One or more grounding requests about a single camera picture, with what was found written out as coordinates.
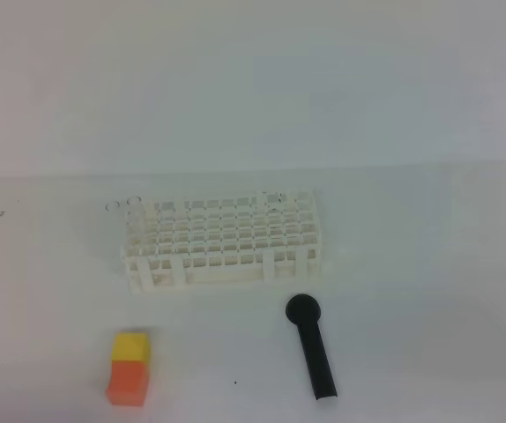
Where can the clear glass test tube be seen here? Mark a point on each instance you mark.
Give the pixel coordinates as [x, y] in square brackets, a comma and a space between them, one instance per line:
[116, 211]

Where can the white test tube rack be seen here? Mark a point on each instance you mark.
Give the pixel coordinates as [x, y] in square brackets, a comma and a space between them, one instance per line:
[255, 236]

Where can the yellow block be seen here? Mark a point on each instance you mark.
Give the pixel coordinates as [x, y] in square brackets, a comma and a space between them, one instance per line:
[131, 346]

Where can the black scoop tool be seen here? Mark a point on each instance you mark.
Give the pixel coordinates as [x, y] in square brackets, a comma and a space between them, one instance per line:
[304, 312]

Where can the orange block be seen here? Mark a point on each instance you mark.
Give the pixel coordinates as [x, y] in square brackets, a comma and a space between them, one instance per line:
[128, 383]

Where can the clear test tube in rack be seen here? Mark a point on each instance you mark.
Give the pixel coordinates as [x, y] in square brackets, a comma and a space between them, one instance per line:
[135, 215]

